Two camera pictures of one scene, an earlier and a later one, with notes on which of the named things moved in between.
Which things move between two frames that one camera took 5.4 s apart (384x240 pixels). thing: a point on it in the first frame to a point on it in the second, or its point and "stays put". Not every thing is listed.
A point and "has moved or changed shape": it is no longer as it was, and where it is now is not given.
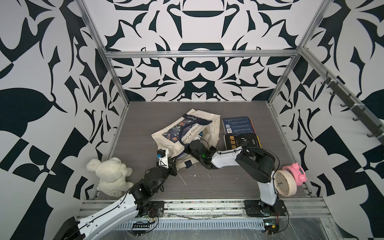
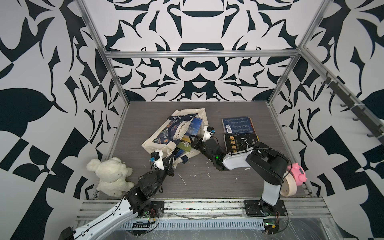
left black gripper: x=171 y=167 stays put
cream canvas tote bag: x=195 y=125 has moved or changed shape
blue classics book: x=238 y=125 stays put
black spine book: x=234 y=141 stays put
